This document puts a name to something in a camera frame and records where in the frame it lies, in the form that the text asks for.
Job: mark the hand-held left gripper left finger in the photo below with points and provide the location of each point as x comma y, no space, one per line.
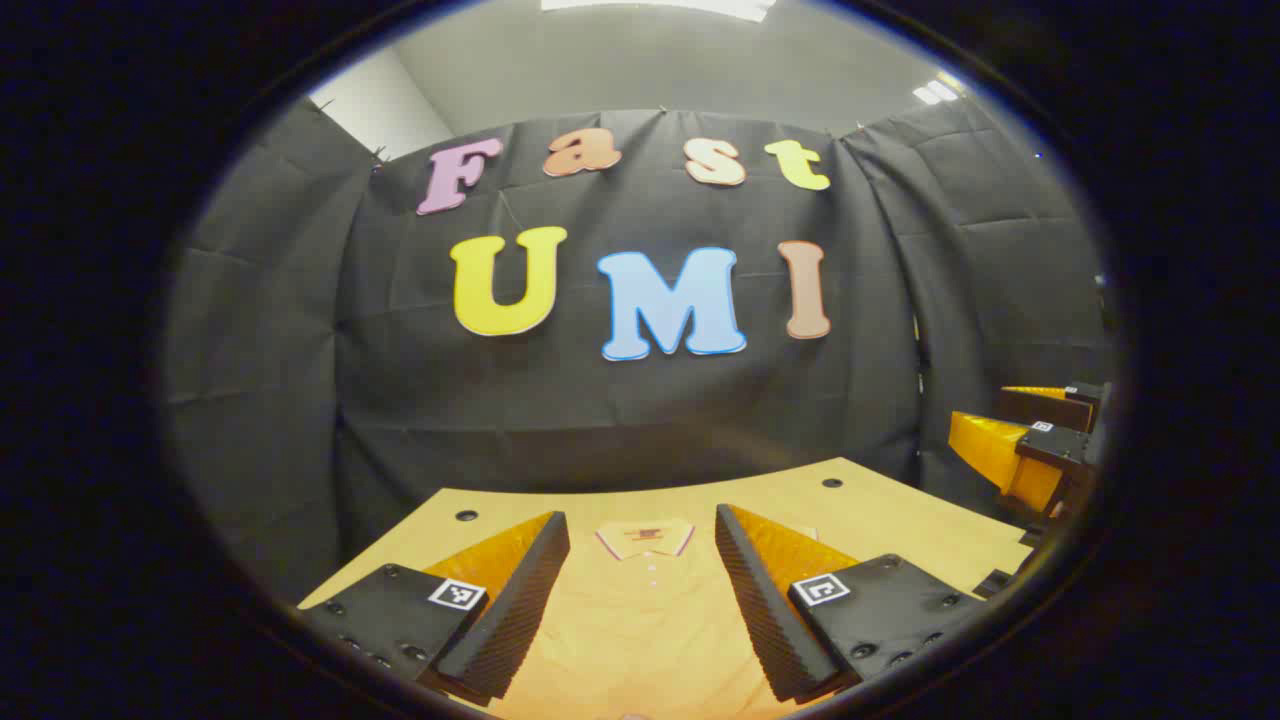
510,620

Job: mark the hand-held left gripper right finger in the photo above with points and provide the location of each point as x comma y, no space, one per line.
770,620

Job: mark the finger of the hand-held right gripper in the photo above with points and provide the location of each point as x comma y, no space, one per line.
1045,405
1000,450

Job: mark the orange collared T-shirt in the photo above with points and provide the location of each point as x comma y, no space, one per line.
640,640

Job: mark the black backdrop cloth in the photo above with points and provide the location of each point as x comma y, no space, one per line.
600,420

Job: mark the ceiling light panel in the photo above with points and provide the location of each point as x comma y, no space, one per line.
690,6
936,92

